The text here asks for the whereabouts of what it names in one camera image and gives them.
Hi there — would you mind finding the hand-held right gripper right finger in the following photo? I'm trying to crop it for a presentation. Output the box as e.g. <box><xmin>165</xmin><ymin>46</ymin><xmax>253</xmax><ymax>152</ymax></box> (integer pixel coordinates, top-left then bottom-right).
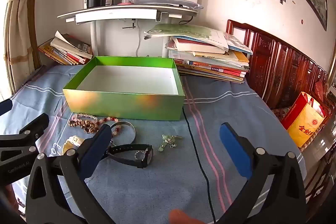
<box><xmin>218</xmin><ymin>122</ymin><xmax>307</xmax><ymax>224</ymax></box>

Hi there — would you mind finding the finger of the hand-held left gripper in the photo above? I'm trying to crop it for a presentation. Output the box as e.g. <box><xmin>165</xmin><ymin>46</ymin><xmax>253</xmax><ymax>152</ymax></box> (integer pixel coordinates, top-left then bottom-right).
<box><xmin>0</xmin><ymin>113</ymin><xmax>50</xmax><ymax>155</ymax></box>
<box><xmin>0</xmin><ymin>99</ymin><xmax>13</xmax><ymax>115</ymax></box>

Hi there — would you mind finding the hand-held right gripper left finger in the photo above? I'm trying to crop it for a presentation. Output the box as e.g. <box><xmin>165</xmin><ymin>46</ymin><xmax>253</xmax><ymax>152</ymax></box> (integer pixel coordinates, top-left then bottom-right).
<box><xmin>25</xmin><ymin>123</ymin><xmax>116</xmax><ymax>224</ymax></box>

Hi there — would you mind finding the ivory carved bracelet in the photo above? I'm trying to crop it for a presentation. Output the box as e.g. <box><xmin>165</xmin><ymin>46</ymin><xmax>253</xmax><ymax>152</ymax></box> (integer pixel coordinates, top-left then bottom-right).
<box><xmin>62</xmin><ymin>135</ymin><xmax>86</xmax><ymax>155</ymax></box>

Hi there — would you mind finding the brown wooden bead bracelet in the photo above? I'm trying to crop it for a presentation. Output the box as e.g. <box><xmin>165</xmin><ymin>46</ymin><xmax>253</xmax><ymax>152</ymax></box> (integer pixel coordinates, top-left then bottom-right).
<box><xmin>68</xmin><ymin>120</ymin><xmax>101</xmax><ymax>133</ymax></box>

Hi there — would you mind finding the pale pink bead bracelet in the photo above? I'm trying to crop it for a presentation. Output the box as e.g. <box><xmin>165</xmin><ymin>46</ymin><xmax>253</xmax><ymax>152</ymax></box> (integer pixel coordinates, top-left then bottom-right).
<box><xmin>71</xmin><ymin>113</ymin><xmax>96</xmax><ymax>122</ymax></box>

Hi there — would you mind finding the silver bangle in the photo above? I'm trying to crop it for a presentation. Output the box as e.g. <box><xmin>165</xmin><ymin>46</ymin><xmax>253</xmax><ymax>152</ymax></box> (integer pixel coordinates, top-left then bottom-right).
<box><xmin>110</xmin><ymin>121</ymin><xmax>137</xmax><ymax>146</ymax></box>

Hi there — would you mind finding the black wristwatch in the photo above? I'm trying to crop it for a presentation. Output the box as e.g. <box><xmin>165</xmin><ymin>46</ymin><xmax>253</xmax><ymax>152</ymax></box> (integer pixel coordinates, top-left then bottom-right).
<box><xmin>106</xmin><ymin>144</ymin><xmax>154</xmax><ymax>169</ymax></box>

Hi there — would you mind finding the green cardboard box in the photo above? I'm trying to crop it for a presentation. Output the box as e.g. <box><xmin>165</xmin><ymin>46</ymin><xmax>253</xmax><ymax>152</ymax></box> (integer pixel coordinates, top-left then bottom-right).
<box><xmin>62</xmin><ymin>56</ymin><xmax>186</xmax><ymax>122</ymax></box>

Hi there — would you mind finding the person's right hand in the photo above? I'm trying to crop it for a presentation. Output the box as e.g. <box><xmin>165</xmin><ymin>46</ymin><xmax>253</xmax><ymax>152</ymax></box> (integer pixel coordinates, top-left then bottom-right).
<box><xmin>169</xmin><ymin>209</ymin><xmax>202</xmax><ymax>224</ymax></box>

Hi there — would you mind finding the blue striped blanket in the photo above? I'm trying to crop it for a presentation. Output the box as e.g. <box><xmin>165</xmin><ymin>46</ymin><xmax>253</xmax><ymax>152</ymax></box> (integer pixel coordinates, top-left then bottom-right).
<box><xmin>0</xmin><ymin>64</ymin><xmax>307</xmax><ymax>224</ymax></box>

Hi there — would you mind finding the green jade charm pendant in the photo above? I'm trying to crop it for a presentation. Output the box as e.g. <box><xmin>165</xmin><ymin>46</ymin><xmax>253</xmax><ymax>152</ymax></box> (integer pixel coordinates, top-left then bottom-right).
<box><xmin>157</xmin><ymin>134</ymin><xmax>184</xmax><ymax>152</ymax></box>

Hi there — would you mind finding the red and yellow gift bag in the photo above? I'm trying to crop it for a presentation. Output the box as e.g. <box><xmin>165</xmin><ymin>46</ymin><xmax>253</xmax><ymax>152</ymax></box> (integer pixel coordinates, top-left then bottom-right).
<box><xmin>280</xmin><ymin>91</ymin><xmax>328</xmax><ymax>148</ymax></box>

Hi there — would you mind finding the beige curtain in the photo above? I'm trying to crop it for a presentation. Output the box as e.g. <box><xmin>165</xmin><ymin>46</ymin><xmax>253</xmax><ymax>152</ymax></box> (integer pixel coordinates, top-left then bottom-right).
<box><xmin>0</xmin><ymin>0</ymin><xmax>40</xmax><ymax>101</ymax></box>

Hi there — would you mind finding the small stack of books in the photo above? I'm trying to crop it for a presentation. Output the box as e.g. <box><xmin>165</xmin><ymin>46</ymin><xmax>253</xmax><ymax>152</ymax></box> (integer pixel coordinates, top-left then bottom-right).
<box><xmin>38</xmin><ymin>30</ymin><xmax>93</xmax><ymax>65</ymax></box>

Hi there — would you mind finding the tall stack of books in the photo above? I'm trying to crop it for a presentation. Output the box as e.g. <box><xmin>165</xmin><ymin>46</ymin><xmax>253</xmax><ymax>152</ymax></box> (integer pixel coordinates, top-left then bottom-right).
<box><xmin>144</xmin><ymin>23</ymin><xmax>254</xmax><ymax>84</ymax></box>

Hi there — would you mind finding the red wooden headboard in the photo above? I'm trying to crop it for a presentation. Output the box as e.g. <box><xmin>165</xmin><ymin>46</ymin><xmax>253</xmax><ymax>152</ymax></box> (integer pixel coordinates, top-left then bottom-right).
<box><xmin>226</xmin><ymin>19</ymin><xmax>336</xmax><ymax>119</ymax></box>

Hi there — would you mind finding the white raised shelf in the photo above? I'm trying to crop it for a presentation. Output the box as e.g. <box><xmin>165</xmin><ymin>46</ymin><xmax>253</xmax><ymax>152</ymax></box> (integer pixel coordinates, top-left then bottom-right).
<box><xmin>57</xmin><ymin>2</ymin><xmax>204</xmax><ymax>56</ymax></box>

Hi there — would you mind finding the red and pink bead bracelet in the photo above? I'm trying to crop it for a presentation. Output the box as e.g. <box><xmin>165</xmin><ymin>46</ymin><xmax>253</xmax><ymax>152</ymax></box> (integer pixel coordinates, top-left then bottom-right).
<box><xmin>96</xmin><ymin>116</ymin><xmax>123</xmax><ymax>136</ymax></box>

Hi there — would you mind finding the black cable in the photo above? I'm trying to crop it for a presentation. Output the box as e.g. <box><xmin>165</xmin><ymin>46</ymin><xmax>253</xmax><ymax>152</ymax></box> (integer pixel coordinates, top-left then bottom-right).
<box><xmin>181</xmin><ymin>107</ymin><xmax>217</xmax><ymax>224</ymax></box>

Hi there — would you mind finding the white hanging cable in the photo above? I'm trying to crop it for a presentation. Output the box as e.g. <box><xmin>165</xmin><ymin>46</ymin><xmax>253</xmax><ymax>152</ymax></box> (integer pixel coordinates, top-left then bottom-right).
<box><xmin>135</xmin><ymin>27</ymin><xmax>141</xmax><ymax>56</ymax></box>

